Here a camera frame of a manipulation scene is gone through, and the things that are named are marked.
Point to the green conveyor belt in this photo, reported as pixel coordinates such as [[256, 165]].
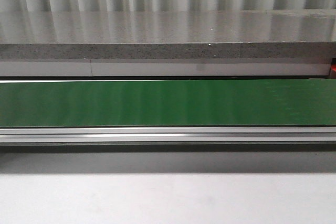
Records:
[[169, 103]]

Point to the red object at right edge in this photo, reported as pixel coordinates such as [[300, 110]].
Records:
[[333, 69]]

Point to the aluminium conveyor front rail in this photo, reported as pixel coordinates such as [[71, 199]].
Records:
[[168, 139]]

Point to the grey stone countertop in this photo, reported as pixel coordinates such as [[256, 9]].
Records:
[[188, 44]]

